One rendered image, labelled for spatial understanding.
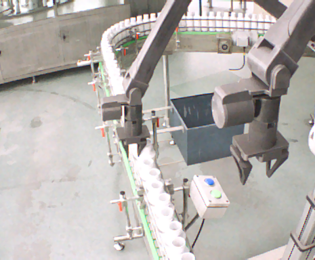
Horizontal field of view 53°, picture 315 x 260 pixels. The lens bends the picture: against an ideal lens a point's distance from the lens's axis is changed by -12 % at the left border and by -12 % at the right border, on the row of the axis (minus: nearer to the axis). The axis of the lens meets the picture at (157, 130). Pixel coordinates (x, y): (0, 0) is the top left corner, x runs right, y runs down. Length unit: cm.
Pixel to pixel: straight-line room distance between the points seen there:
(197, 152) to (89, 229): 110
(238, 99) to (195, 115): 145
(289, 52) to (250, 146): 20
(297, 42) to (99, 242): 207
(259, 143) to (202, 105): 137
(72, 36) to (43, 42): 39
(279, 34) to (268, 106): 13
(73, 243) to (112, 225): 32
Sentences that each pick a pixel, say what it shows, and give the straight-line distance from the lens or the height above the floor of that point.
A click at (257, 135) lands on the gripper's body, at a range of 64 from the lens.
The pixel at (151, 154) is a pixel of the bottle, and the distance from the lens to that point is 118.
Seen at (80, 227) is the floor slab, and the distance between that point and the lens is 255.
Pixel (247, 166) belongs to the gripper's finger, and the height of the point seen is 146.
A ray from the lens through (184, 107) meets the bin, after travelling 197.
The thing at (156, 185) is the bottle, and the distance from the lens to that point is 108.
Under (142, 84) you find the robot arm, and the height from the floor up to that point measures 142.
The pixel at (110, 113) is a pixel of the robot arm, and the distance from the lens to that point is 106.
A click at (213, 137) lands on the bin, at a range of 175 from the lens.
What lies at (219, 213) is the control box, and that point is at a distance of 111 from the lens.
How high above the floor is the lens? 188
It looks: 34 degrees down
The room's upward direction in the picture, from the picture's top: 4 degrees counter-clockwise
